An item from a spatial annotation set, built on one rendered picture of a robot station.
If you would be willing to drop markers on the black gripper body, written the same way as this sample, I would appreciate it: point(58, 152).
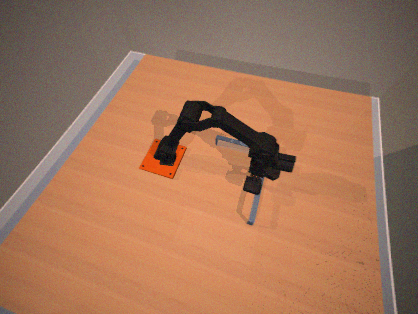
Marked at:
point(253, 185)

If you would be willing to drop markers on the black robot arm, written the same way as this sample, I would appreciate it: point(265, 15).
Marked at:
point(263, 148)

